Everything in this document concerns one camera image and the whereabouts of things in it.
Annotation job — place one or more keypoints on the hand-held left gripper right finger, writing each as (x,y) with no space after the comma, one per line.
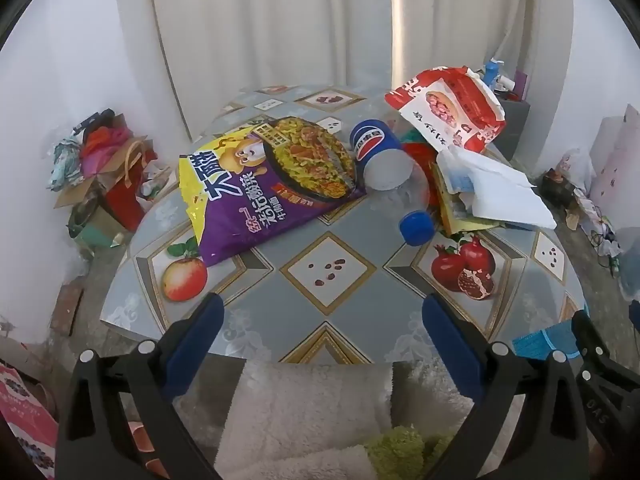
(452,345)

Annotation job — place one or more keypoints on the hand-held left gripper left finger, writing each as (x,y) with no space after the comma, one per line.
(195,345)

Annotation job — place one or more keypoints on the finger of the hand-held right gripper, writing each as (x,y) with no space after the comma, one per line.
(585,335)

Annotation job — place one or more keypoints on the white paper sheet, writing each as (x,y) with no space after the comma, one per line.
(500,185)

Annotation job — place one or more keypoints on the red snack bag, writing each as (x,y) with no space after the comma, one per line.
(465,95)

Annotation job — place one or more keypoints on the blue plastic basin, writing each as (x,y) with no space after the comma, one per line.
(542,342)

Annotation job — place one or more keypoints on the green fluffy cloth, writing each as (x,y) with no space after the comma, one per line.
(400,447)

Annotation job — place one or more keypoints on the small beige cup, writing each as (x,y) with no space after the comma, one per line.
(571,220)

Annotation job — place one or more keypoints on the white fluffy garment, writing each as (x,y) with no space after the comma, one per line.
(300,410)

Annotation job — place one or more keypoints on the clear plastic bottle blue cap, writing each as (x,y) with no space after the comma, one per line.
(417,225)

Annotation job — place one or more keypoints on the yellow green flat packet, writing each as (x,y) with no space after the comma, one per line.
(450,212)

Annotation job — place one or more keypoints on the brick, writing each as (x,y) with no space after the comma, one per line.
(67,307)

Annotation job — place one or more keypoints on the green box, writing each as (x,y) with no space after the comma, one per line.
(95,230)

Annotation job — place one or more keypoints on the dark pot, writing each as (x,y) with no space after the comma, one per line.
(557,185)

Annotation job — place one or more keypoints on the purple instant noodle bag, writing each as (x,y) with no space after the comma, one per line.
(240,195)

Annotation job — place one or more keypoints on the white plastic bag with snacks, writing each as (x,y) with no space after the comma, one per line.
(157,180)

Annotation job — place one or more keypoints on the fruit printed tablecloth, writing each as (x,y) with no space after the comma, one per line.
(320,220)

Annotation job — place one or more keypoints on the pink printed bag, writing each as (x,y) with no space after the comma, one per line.
(27,410)

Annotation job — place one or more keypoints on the cardboard box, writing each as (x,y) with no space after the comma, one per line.
(85,187)

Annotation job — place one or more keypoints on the red and teal wrapper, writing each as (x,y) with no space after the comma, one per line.
(417,152)

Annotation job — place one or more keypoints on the grey cabinet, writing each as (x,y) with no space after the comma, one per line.
(512,120)

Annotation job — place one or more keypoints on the purple box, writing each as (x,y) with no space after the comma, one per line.
(521,85)

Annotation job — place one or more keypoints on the blue and white bottle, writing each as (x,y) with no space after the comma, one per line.
(491,71)

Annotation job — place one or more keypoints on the white curtain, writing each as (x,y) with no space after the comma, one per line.
(300,25)

